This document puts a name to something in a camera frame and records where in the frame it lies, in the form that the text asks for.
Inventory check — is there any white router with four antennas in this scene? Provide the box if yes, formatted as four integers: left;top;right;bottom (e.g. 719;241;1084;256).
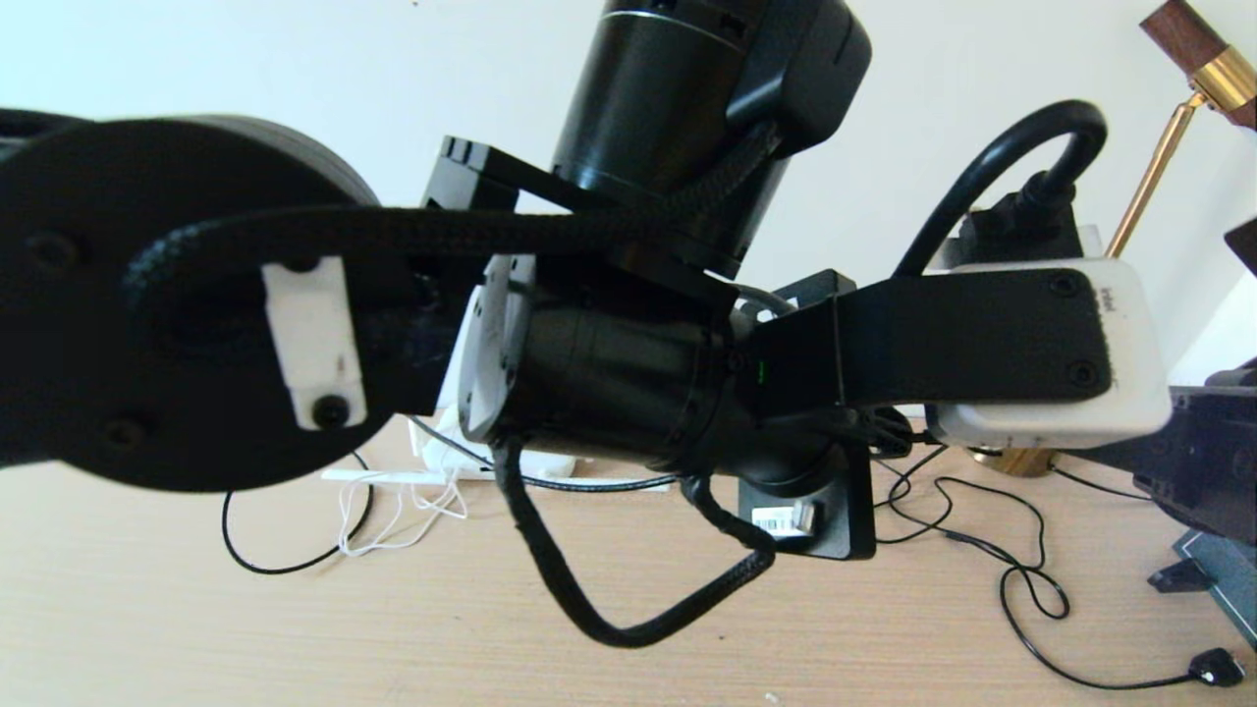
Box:
322;408;679;492

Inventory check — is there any thin white adapter cable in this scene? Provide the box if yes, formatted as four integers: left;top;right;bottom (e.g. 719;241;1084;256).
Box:
339;471;470;559

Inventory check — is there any long black looped cable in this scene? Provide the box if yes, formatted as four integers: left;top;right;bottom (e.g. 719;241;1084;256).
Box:
221;417;679;575

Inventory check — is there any black clip stand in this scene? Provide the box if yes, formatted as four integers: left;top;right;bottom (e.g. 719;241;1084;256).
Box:
1147;560;1214;593

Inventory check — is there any dark teal patterned board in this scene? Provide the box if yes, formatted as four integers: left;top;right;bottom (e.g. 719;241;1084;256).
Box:
1176;530;1257;649

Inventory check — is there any brass desk lamp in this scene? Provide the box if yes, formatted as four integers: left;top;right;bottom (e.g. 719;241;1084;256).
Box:
972;0;1257;479

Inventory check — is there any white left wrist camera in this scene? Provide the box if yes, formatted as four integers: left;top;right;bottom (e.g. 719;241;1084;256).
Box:
771;226;1173;451

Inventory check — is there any black lamp power cable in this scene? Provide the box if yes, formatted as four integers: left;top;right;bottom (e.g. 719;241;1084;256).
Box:
889;466;1244;688

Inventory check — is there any thin black USB cable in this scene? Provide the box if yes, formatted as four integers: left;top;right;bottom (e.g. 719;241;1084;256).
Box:
874;462;1044;572

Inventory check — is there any black plastic object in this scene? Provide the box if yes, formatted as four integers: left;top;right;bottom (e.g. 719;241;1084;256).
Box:
892;98;1109;281

